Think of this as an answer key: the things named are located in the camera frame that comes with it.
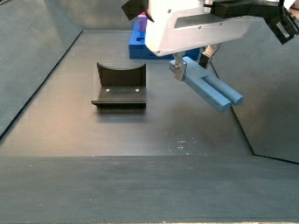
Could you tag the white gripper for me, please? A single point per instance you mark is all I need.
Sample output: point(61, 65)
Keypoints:
point(182, 26)

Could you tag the blue shape-sorter base block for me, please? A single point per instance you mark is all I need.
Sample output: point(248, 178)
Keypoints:
point(136, 46)

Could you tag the purple block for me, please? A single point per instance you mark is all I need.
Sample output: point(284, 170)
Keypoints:
point(142, 21)

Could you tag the light blue square-circle object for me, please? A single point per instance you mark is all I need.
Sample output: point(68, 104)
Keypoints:
point(218, 94)

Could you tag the black curved fixture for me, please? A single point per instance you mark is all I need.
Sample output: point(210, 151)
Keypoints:
point(122, 87)

